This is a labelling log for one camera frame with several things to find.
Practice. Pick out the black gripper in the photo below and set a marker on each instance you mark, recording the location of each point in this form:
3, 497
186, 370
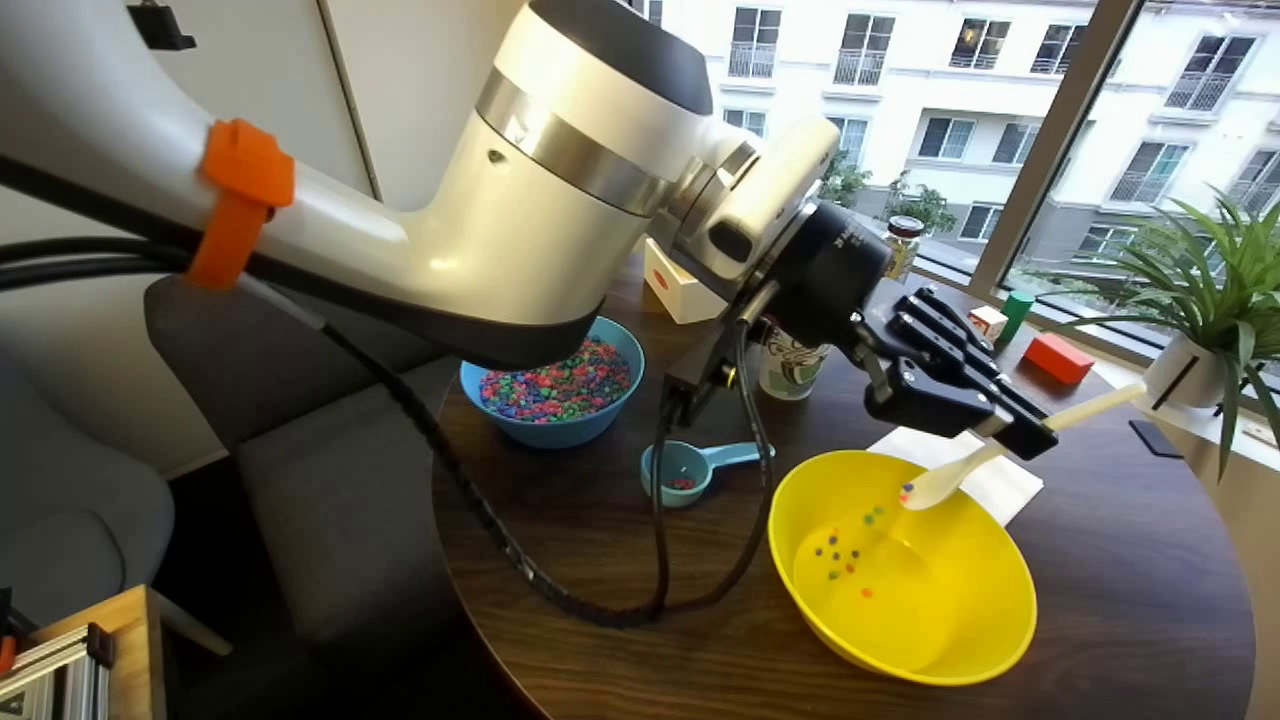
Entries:
918, 375

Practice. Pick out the white plastic spoon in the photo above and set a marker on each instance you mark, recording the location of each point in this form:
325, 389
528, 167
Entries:
941, 480

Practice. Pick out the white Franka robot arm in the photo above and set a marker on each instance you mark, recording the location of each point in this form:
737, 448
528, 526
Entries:
563, 133

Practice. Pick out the yellow plastic bowl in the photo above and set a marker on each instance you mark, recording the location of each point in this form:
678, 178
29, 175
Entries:
935, 596

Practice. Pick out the blue bowl with beads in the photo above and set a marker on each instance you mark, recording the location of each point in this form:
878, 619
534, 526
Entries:
570, 403

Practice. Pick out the white paper napkin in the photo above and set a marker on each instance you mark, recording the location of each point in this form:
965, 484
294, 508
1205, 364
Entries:
998, 484

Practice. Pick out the red block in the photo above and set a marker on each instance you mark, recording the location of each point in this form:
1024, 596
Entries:
1058, 356

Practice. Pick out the white cube block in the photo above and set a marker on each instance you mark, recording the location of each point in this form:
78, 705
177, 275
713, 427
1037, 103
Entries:
989, 321

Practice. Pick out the green block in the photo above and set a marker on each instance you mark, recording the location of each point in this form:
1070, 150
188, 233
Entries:
1012, 311

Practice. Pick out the small black square object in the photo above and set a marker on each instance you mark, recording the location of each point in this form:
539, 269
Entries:
1153, 441

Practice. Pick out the potted green plant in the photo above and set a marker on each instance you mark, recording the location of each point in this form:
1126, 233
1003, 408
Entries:
1209, 279

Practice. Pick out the patterned paper cup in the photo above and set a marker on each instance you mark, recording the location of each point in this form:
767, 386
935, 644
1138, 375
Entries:
791, 370

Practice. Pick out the glass jar with lid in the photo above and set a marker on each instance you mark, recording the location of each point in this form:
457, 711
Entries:
900, 247

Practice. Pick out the small teal measuring scoop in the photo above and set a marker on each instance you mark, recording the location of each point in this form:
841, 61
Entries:
680, 474

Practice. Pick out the white wooden box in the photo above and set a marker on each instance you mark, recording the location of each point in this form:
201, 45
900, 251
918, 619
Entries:
680, 293

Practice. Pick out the round wooden table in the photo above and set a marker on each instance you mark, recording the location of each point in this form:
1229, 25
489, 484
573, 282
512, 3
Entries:
1108, 596

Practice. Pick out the grey fabric sofa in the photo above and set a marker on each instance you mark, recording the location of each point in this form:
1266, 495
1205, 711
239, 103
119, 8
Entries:
335, 468

